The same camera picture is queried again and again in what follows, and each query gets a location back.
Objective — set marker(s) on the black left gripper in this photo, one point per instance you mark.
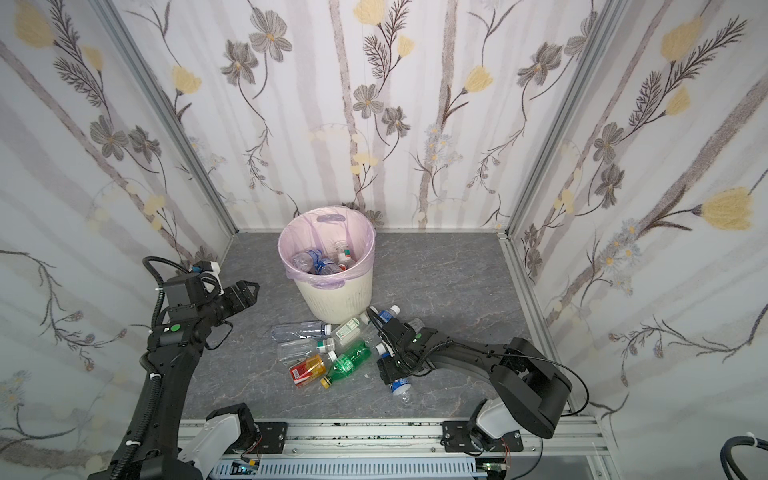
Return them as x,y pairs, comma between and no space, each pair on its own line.
227,300

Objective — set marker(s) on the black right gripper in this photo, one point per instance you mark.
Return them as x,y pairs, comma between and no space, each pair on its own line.
395,346

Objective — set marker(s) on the pepsi bottle blue cap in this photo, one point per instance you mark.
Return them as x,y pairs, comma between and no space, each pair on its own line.
399,385

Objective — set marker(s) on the blue label bottle white cap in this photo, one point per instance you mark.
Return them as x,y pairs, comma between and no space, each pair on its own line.
386,315

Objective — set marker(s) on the clear bottle green cap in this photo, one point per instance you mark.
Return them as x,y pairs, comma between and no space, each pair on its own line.
291,352

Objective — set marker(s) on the blue label water bottle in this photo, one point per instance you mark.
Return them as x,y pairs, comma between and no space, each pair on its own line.
307,260

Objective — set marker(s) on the pepsi bottle white cap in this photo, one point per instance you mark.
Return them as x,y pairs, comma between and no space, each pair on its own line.
325,266

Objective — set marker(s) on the clear bottle green red label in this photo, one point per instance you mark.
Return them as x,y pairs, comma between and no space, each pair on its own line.
344,256

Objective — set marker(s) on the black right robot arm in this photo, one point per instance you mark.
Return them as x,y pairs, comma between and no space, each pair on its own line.
532,392

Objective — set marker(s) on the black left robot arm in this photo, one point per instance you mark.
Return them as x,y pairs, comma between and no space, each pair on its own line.
191,303

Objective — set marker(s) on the cream plastic waste bin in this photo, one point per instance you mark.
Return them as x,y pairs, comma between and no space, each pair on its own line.
337,306

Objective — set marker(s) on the pink bin liner bag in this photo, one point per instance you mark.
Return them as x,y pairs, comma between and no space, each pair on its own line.
318,232

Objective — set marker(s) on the green bottle lying centre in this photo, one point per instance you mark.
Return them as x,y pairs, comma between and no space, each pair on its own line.
344,365

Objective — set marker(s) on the white green label bottle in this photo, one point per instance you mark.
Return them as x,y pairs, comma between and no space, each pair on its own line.
345,334

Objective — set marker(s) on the red yellow drink bottle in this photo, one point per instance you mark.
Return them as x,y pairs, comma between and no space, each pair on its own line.
308,370

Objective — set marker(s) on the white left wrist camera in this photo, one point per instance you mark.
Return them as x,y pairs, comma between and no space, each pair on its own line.
208,267

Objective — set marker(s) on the white slotted cable duct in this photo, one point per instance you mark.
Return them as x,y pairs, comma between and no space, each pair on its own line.
354,468

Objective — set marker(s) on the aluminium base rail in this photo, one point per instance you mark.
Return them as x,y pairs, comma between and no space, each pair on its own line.
577,442

